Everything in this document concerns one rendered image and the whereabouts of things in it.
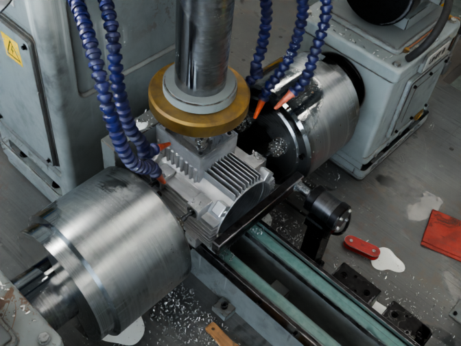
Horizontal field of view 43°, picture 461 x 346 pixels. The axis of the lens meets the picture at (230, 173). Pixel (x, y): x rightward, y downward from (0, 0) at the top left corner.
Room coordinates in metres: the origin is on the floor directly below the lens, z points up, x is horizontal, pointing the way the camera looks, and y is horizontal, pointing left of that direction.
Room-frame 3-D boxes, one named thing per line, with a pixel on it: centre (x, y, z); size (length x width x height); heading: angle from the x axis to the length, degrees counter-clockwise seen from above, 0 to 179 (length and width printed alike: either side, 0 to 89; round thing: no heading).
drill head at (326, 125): (0.99, -0.13, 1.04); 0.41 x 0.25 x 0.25; 143
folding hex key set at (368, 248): (0.81, -0.33, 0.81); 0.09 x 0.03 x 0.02; 69
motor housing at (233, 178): (0.76, 0.04, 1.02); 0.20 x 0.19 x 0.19; 53
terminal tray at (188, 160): (0.79, 0.07, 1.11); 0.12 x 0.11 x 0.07; 53
